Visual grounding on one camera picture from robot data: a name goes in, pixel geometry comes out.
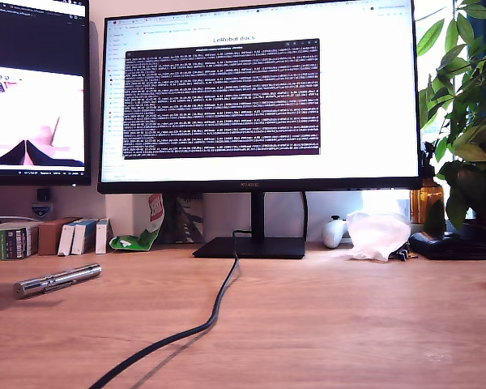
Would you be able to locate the small black computer monitor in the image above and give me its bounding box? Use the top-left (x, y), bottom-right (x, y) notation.
top-left (0, 0), bottom-right (92, 186)

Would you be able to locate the green Jenkki gum bag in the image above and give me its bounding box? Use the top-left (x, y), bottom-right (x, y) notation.
top-left (108, 193), bottom-right (165, 251)

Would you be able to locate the grey picture card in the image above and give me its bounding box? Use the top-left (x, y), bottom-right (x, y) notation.
top-left (161, 193), bottom-right (206, 244)

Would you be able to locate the thick black table cable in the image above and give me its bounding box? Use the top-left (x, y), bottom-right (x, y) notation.
top-left (87, 229), bottom-right (253, 389)

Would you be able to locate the black pouch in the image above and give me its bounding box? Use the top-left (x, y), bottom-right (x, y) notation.
top-left (408, 230), bottom-right (486, 261)

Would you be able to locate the large black Huawei monitor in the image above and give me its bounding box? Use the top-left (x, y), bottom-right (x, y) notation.
top-left (96, 0), bottom-right (425, 259)

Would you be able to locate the white blue slim box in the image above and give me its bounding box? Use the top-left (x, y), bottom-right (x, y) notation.
top-left (70, 218), bottom-right (99, 255)
top-left (57, 218), bottom-right (84, 256)
top-left (94, 217), bottom-right (113, 255)

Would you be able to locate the green leafy houseplant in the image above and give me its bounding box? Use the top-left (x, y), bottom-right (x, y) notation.
top-left (416, 0), bottom-right (486, 234)

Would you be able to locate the thin black monitor cable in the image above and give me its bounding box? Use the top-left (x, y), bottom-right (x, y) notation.
top-left (302, 191), bottom-right (309, 246)

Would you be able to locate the dark plant pot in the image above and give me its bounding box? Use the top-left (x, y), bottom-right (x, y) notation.
top-left (460, 218), bottom-right (486, 245)

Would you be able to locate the metallic laser pointer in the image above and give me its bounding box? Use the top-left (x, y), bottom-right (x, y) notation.
top-left (12, 263), bottom-right (103, 301)

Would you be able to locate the white crumpled plastic bag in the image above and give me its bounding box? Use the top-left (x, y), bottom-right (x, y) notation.
top-left (345, 210), bottom-right (412, 263)

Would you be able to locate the amber glass pump bottle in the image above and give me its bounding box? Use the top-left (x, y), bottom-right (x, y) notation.
top-left (411, 141), bottom-right (446, 224)

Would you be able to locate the small orange blue object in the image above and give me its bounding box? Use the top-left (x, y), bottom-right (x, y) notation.
top-left (388, 242), bottom-right (420, 261)

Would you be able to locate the brown cardboard box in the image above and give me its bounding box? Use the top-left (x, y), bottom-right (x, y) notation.
top-left (36, 216), bottom-right (82, 256)

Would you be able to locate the green white barcode box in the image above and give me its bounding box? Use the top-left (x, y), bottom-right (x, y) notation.
top-left (0, 222), bottom-right (40, 260)

